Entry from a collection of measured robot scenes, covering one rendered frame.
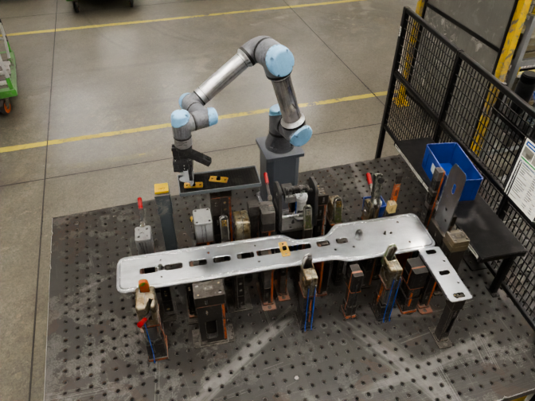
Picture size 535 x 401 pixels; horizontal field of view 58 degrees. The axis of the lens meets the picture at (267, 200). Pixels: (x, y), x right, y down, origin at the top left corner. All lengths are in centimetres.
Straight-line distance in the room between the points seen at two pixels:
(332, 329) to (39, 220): 257
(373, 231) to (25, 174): 319
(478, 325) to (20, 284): 279
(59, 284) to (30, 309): 93
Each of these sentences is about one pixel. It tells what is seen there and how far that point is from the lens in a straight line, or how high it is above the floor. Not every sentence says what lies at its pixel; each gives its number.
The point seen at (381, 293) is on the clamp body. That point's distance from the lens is 220.
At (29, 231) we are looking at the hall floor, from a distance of 398.
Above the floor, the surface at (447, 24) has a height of 99.
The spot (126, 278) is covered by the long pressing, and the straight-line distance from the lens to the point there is 206.
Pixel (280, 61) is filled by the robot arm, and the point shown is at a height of 168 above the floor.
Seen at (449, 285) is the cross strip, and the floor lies 100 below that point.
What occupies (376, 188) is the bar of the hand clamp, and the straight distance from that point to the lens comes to 224.
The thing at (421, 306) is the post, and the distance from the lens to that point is 238.
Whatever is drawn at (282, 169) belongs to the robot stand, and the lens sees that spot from 250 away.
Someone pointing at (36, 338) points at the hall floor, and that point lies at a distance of 330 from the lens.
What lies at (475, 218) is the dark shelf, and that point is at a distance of 240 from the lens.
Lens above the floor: 253
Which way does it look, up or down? 41 degrees down
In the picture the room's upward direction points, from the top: 1 degrees clockwise
